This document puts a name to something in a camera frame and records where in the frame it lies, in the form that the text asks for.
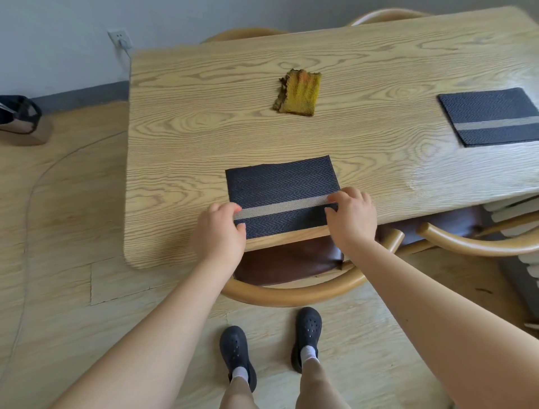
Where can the person's right hand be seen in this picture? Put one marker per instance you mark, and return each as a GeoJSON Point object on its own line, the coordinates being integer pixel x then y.
{"type": "Point", "coordinates": [353, 223]}

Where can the person's left hand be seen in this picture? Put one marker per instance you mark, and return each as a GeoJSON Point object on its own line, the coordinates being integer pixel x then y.
{"type": "Point", "coordinates": [217, 238]}

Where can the person's left thumb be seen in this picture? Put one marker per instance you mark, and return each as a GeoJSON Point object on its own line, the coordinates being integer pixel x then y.
{"type": "Point", "coordinates": [240, 229]}

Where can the person's right thumb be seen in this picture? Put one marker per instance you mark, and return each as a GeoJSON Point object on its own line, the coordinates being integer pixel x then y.
{"type": "Point", "coordinates": [330, 215]}

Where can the dark placemat with grey stripe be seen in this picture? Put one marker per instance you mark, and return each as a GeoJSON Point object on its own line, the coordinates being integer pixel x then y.
{"type": "Point", "coordinates": [490, 116]}
{"type": "Point", "coordinates": [280, 189]}

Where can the person's left forearm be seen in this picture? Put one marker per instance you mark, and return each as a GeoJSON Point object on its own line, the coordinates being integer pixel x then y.
{"type": "Point", "coordinates": [168, 328]}

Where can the person's right forearm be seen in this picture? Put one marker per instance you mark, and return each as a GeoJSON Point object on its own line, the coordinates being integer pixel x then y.
{"type": "Point", "coordinates": [442, 333]}

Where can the wooden chair with brown seat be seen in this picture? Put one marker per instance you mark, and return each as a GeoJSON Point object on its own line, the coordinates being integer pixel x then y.
{"type": "Point", "coordinates": [454, 244]}
{"type": "Point", "coordinates": [290, 259]}

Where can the black right clog shoe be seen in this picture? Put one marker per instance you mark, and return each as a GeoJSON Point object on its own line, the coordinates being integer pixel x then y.
{"type": "Point", "coordinates": [308, 326]}

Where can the black clog shoe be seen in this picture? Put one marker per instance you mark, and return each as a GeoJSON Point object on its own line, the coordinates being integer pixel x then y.
{"type": "Point", "coordinates": [308, 326]}
{"type": "Point", "coordinates": [233, 347]}

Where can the black left clog shoe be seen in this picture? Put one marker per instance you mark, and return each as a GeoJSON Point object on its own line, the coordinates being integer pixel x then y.
{"type": "Point", "coordinates": [233, 347]}

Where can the yellow cleaning cloth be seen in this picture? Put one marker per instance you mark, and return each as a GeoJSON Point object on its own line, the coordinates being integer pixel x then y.
{"type": "Point", "coordinates": [299, 95]}

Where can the white right sock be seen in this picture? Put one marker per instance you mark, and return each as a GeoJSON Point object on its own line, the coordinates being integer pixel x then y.
{"type": "Point", "coordinates": [309, 354]}

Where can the white sock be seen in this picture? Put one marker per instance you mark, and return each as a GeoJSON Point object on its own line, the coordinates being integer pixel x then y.
{"type": "Point", "coordinates": [240, 373]}
{"type": "Point", "coordinates": [309, 354]}

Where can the white left sock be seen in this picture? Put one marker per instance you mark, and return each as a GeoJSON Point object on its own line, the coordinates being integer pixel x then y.
{"type": "Point", "coordinates": [240, 373]}

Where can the person's left leg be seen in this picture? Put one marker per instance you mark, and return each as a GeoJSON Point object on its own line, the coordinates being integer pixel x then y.
{"type": "Point", "coordinates": [238, 396]}

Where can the person's leg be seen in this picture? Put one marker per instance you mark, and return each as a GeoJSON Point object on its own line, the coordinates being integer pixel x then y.
{"type": "Point", "coordinates": [320, 387]}
{"type": "Point", "coordinates": [238, 396]}

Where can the person's right leg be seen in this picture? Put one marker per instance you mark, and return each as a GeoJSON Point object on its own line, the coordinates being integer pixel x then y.
{"type": "Point", "coordinates": [320, 387]}

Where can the white radiator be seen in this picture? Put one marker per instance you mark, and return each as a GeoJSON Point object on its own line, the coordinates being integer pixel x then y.
{"type": "Point", "coordinates": [516, 215]}

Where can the wooden chair backrest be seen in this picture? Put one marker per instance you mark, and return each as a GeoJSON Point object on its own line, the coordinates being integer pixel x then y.
{"type": "Point", "coordinates": [244, 33]}
{"type": "Point", "coordinates": [387, 14]}

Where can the white plug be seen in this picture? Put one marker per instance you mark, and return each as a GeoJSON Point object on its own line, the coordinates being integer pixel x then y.
{"type": "Point", "coordinates": [125, 43]}

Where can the white wall socket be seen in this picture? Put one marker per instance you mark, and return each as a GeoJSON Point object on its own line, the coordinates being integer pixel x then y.
{"type": "Point", "coordinates": [116, 37]}

